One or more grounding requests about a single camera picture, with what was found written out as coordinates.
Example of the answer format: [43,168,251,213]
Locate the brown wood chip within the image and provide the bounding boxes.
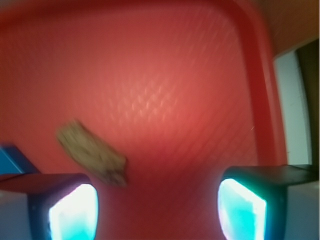
[56,120,127,187]

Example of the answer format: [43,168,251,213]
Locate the blue wooden block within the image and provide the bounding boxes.
[0,144,40,175]

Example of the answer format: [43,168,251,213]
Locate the red plastic tray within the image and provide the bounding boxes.
[0,0,287,240]

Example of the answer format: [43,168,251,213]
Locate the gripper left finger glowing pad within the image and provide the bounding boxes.
[0,173,98,240]

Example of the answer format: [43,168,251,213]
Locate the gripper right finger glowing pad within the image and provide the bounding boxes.
[217,164,320,240]

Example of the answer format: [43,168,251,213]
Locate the brown cardboard panel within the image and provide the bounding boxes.
[258,0,320,56]

